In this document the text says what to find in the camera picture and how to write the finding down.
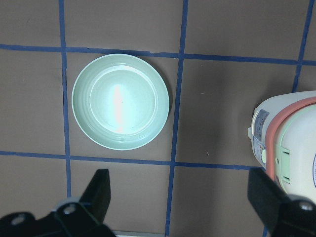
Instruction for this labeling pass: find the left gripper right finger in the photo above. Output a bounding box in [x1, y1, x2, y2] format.
[247, 168, 316, 237]

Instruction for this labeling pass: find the white rice cooker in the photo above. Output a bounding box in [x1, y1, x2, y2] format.
[247, 91, 316, 201]

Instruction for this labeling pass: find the green plate far side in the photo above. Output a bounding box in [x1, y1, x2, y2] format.
[71, 54, 170, 151]

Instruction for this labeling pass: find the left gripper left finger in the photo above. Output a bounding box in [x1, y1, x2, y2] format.
[0, 169, 115, 237]

